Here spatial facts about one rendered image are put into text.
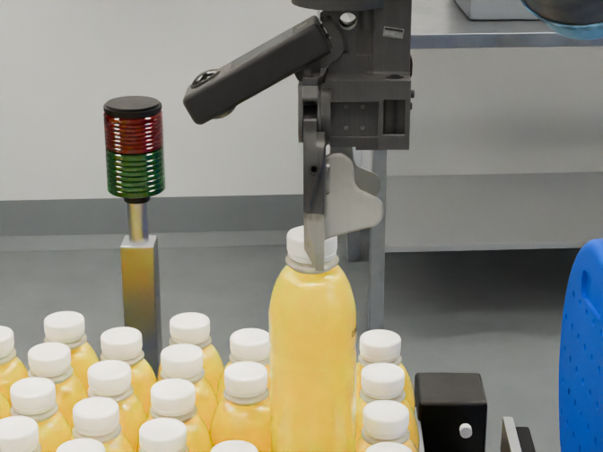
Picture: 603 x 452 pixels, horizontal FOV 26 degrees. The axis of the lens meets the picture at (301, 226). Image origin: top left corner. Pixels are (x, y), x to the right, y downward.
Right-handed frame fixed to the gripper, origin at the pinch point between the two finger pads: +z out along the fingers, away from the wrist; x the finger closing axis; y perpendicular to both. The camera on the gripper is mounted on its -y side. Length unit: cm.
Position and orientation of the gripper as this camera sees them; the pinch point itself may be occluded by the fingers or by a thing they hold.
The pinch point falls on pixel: (310, 242)
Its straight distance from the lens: 101.0
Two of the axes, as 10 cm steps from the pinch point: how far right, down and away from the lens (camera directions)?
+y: 10.0, 0.1, -0.2
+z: 0.0, 9.4, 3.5
